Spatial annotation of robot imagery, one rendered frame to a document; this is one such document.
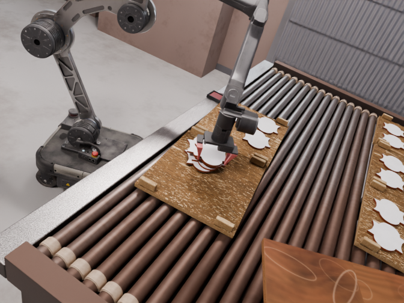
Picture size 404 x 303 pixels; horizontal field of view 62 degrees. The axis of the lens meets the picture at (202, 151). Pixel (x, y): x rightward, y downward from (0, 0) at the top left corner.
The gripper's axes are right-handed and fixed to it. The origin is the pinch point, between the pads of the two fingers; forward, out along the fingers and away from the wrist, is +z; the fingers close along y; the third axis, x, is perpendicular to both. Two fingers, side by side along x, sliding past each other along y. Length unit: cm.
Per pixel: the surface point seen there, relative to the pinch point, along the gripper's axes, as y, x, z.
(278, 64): 52, 128, 3
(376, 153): 88, 41, 5
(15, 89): -142, 173, 96
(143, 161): -22.9, 0.8, 7.4
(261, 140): 24.3, 27.1, 4.1
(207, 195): -0.3, -12.3, 5.4
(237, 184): 11.0, -3.9, 5.4
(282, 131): 37, 40, 5
